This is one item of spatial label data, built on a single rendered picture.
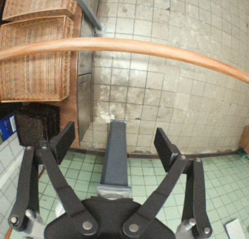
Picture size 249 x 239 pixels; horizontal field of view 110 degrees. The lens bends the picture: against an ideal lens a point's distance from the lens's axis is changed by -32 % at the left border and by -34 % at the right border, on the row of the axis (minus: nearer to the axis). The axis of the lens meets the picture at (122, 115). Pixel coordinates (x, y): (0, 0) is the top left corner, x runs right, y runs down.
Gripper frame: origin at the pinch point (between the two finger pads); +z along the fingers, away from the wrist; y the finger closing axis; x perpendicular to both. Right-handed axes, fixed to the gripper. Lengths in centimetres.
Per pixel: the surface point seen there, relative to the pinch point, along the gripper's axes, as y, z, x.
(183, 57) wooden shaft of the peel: 13.4, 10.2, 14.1
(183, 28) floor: 69, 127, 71
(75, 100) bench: -31, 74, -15
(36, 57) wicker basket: -65, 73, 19
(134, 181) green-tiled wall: 26, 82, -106
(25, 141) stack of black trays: -67, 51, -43
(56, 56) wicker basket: -46, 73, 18
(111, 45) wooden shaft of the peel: -2.2, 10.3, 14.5
